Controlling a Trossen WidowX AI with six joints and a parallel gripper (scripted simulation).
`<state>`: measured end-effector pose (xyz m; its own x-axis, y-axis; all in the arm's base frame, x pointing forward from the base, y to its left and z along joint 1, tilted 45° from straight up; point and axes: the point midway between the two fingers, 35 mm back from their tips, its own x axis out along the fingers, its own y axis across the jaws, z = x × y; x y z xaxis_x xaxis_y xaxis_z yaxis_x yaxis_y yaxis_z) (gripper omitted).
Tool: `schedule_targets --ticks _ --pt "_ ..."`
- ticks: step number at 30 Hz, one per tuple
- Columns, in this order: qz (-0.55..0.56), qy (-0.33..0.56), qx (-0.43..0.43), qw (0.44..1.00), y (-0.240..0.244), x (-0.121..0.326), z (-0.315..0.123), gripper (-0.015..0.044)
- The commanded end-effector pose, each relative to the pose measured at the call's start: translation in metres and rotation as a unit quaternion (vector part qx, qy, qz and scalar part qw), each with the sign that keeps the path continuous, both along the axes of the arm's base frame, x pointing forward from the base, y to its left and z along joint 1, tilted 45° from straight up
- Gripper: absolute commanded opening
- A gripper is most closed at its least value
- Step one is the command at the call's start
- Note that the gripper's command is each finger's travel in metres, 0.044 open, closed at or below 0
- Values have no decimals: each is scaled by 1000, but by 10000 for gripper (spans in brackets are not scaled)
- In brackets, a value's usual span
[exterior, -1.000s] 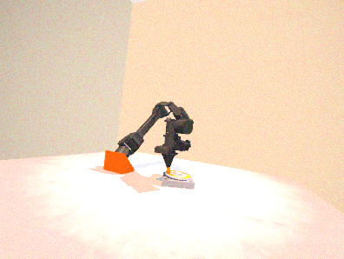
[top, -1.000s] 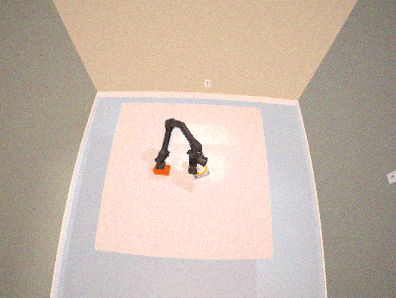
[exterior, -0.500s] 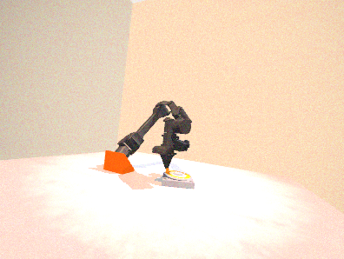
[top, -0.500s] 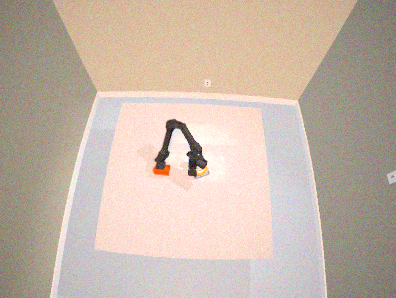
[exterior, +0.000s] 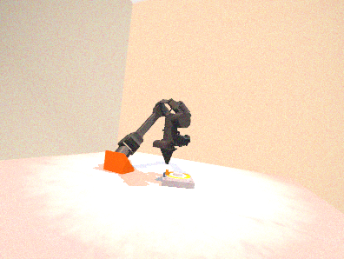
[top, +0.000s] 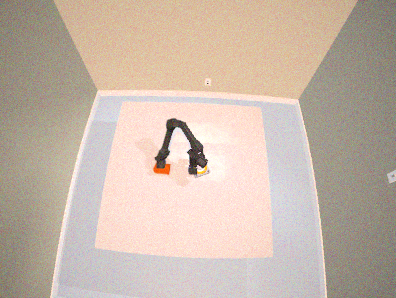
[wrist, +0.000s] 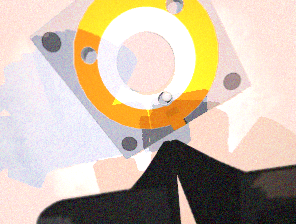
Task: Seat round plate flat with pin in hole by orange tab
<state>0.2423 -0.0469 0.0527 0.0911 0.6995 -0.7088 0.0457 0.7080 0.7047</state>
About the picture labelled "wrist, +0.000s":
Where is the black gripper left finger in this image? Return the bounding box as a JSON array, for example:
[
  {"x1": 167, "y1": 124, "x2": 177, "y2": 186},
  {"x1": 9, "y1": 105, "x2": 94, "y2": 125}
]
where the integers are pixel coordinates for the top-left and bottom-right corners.
[{"x1": 36, "y1": 141, "x2": 181, "y2": 224}]

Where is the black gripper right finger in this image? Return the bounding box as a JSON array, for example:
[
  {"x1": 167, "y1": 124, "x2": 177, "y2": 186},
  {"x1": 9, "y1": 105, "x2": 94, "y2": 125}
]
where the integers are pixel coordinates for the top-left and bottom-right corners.
[{"x1": 171, "y1": 139, "x2": 296, "y2": 224}]

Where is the yellow and orange round plate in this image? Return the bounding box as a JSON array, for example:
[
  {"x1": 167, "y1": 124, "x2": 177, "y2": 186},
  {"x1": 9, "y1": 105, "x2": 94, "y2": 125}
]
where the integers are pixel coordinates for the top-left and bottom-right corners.
[{"x1": 73, "y1": 0, "x2": 218, "y2": 130}]

